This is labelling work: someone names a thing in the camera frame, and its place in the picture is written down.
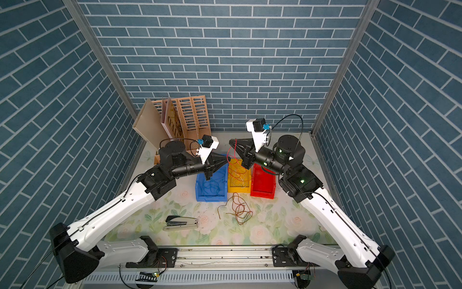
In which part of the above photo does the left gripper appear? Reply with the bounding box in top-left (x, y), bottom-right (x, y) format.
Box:
top-left (169, 152), bottom-right (229, 181)

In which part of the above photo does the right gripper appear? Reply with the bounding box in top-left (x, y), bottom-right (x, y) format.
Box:
top-left (231, 140), bottom-right (289, 179)

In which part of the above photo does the blue cable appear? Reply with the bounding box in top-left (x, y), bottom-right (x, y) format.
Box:
top-left (200, 178), bottom-right (225, 197)

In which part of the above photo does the red cable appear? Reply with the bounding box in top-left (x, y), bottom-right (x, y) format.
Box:
top-left (225, 138), bottom-right (252, 183)

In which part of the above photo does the coloured cable pile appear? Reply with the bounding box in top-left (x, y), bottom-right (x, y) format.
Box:
top-left (216, 192), bottom-right (254, 226)

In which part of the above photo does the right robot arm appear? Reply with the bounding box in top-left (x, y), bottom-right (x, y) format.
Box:
top-left (229, 135), bottom-right (395, 289)

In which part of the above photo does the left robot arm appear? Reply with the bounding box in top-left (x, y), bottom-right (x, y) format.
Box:
top-left (49, 135), bottom-right (228, 284)

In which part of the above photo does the blue plastic bin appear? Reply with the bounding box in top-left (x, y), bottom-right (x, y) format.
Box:
top-left (195, 164), bottom-right (228, 202)

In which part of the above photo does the yellow plastic bin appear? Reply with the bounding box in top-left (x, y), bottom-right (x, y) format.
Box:
top-left (227, 159), bottom-right (252, 194)

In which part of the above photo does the red plastic bin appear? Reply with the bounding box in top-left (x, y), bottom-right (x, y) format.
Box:
top-left (250, 164), bottom-right (276, 199)

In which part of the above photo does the peach desk file organizer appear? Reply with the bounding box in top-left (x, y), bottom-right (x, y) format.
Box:
top-left (153, 96), bottom-right (211, 156)

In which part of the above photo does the pink framed printed board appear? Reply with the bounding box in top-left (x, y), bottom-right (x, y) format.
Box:
top-left (161, 98), bottom-right (184, 138)

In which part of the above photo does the black grey stapler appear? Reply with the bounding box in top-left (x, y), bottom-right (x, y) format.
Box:
top-left (163, 216), bottom-right (198, 231)

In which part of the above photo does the beige folder board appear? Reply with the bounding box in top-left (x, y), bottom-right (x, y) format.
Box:
top-left (132, 99), bottom-right (168, 149)

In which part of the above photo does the small green circuit board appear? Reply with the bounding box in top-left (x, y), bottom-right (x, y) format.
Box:
top-left (296, 273), bottom-right (312, 282)

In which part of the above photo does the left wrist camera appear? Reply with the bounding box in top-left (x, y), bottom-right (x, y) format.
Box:
top-left (197, 134), bottom-right (219, 164)

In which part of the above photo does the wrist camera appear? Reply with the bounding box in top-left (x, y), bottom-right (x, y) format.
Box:
top-left (197, 134), bottom-right (219, 164)
top-left (246, 118), bottom-right (271, 152)

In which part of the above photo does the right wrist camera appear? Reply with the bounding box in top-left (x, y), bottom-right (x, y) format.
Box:
top-left (246, 118), bottom-right (271, 152)

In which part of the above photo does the aluminium mounting rail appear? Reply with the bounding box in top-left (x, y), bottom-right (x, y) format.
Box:
top-left (112, 244), bottom-right (323, 289)

